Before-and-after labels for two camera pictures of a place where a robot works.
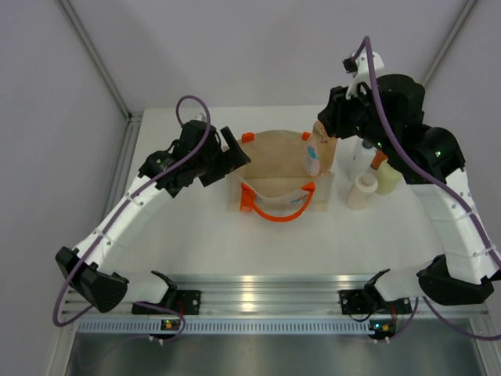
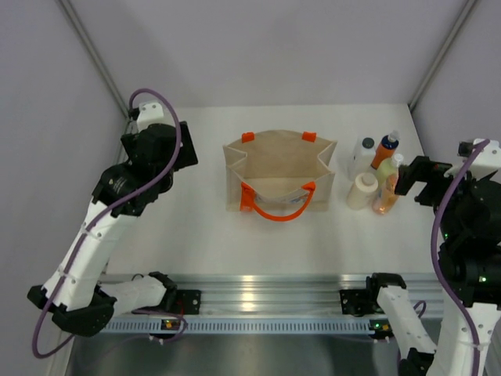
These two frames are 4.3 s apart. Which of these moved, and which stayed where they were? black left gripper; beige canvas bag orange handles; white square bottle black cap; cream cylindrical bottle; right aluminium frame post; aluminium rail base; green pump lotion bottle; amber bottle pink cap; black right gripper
Moved: black right gripper; amber bottle pink cap; black left gripper
Stayed: green pump lotion bottle; cream cylindrical bottle; beige canvas bag orange handles; aluminium rail base; white square bottle black cap; right aluminium frame post
